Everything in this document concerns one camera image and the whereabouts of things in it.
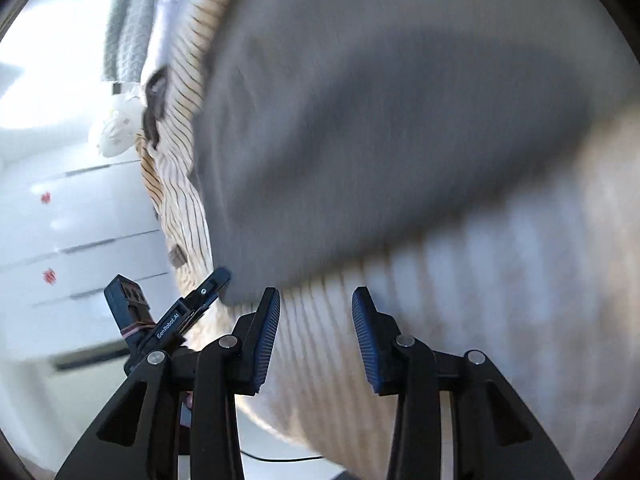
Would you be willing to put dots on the white wardrobe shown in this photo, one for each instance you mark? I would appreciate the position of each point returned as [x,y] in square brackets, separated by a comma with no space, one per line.
[90,200]

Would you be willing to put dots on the grey quilted pillow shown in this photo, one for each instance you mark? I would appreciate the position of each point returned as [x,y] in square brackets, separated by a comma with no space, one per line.
[127,25]

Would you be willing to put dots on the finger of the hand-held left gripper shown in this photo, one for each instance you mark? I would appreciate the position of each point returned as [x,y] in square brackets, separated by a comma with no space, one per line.
[212,285]

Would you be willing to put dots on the red sticker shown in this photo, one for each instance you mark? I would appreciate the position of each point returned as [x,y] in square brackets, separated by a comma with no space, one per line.
[46,197]
[49,276]

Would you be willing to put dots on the grey knit sweater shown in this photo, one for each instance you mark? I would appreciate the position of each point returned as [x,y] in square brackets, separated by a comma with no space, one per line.
[375,135]

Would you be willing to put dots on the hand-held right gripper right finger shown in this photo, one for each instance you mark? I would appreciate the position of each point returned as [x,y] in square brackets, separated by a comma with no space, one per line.
[367,335]

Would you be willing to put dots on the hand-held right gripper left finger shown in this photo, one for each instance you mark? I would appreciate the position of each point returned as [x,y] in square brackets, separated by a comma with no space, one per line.
[265,330]

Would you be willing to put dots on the brown fabric belt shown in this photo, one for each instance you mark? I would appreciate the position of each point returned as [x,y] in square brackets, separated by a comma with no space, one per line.
[152,115]

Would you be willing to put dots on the lavender duvet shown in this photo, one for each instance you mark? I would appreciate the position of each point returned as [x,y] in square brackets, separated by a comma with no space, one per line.
[172,5]

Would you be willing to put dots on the cream striped blanket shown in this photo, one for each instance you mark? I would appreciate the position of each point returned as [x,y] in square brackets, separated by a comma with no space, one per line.
[500,285]

